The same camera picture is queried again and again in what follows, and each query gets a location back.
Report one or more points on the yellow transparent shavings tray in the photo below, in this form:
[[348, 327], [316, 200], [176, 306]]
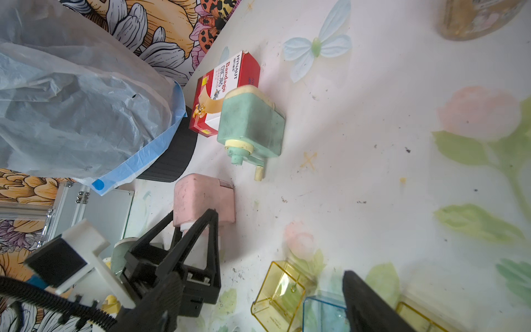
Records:
[[279, 303]]

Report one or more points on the floral table mat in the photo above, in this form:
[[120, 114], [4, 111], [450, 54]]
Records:
[[409, 149]]

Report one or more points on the dark green pencil sharpener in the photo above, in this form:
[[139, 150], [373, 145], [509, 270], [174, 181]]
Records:
[[118, 260]]

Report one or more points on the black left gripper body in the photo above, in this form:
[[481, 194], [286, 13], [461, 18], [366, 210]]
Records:
[[199, 286]]

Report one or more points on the silver metal case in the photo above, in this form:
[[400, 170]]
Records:
[[76, 202]]

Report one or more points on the pink pencil sharpener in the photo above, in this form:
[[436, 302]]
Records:
[[194, 194]]

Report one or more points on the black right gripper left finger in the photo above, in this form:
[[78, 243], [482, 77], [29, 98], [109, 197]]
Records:
[[157, 311]]

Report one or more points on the yellow pencil sharpener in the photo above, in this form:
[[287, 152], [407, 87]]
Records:
[[111, 306]]

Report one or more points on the black bin with plastic liner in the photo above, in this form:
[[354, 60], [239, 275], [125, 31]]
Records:
[[91, 90]]

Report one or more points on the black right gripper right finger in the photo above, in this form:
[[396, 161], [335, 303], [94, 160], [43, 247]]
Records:
[[366, 310]]

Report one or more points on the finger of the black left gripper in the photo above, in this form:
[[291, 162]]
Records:
[[145, 249], [197, 240]]

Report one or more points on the red white cardboard box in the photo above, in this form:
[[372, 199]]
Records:
[[239, 70]]

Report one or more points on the blue transparent shavings tray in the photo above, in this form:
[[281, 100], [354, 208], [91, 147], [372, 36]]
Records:
[[325, 311]]

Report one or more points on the mint green pencil sharpener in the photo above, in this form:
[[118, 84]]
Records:
[[251, 129]]

